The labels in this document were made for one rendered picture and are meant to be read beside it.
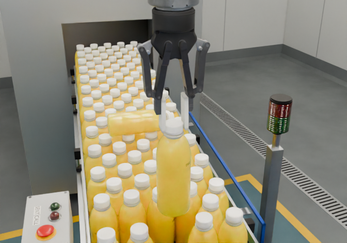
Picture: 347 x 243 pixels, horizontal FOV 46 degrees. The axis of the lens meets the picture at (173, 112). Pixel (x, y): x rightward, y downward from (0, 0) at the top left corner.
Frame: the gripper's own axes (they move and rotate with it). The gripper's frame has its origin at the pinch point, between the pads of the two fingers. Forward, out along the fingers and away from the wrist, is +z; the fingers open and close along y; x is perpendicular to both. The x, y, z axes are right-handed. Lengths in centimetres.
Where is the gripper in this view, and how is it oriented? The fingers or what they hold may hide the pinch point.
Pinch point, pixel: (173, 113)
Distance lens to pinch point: 79.7
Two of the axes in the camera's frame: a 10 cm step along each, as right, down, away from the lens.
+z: 0.0, 9.1, 4.2
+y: 9.7, -1.0, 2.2
